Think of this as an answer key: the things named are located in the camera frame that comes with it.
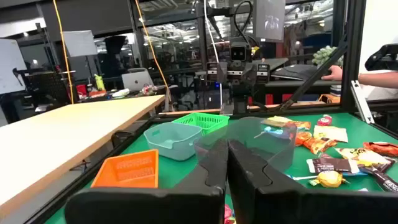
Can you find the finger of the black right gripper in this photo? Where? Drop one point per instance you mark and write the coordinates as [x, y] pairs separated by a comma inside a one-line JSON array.
[[222, 73], [250, 74]]

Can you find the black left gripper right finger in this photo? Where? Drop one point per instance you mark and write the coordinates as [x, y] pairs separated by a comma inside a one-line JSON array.
[[280, 205]]

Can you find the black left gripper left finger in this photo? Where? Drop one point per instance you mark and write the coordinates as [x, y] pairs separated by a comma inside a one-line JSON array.
[[202, 202]]

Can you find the red candy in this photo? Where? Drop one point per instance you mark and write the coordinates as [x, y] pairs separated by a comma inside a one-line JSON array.
[[228, 214], [325, 120]]

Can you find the yellow sour candy packet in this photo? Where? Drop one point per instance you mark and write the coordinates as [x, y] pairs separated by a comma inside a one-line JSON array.
[[360, 154], [331, 133], [276, 122]]

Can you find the orange peanut butter cup packet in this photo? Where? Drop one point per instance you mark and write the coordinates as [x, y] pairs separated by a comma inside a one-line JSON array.
[[300, 125], [382, 149], [302, 137], [320, 144]]

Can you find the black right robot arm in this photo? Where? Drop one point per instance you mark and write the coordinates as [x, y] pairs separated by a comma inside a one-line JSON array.
[[240, 99]]

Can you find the person's forearm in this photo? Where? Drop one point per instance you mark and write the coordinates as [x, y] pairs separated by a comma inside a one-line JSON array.
[[379, 79]]

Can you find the green table mat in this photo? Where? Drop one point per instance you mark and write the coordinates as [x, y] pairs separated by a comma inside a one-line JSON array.
[[174, 174]]

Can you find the black flat case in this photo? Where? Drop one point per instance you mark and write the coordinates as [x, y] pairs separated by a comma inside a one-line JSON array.
[[295, 72]]

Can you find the green plastic basket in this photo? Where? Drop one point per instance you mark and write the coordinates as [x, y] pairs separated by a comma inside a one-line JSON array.
[[205, 121]]

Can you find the grey hanging panel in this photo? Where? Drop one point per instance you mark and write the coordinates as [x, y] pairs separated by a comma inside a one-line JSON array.
[[269, 21]]

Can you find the clear grey plastic bin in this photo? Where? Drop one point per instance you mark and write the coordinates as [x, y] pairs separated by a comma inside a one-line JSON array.
[[242, 130]]

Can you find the teal plastic bin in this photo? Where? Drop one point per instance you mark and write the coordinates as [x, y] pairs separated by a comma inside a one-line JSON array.
[[174, 146]]

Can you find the dark brown chocolate packet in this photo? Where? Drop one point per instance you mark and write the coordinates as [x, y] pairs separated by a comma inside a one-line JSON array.
[[332, 165]]

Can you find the pale green bumpy object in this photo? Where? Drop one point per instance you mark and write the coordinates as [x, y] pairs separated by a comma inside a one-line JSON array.
[[323, 55]]

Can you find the person's hand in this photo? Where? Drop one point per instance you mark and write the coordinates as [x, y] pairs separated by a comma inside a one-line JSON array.
[[334, 74]]

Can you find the orange plastic basket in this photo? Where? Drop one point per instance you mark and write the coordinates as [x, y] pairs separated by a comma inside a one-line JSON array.
[[124, 169]]

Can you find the silver laptop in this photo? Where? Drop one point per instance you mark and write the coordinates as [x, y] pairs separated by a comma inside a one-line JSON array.
[[136, 81]]

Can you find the dark brown chocolate bar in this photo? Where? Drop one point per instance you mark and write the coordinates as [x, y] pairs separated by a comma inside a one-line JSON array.
[[384, 182]]

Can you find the yellow green bottle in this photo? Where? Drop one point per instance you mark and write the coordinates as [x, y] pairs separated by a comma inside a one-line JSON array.
[[99, 83]]

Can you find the red container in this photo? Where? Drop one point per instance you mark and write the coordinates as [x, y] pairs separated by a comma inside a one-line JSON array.
[[81, 90]]

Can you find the white board on stand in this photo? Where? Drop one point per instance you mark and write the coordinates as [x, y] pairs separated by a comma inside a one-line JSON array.
[[79, 43]]

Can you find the tan wooden desk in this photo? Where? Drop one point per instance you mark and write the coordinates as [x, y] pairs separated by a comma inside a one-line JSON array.
[[62, 140]]

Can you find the black mesh rack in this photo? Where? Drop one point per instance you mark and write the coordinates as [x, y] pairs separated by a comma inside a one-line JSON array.
[[46, 87]]

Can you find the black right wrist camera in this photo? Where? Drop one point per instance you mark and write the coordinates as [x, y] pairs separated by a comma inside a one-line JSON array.
[[241, 52]]

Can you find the silver frame bracket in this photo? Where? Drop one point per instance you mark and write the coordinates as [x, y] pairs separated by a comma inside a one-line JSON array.
[[362, 102]]

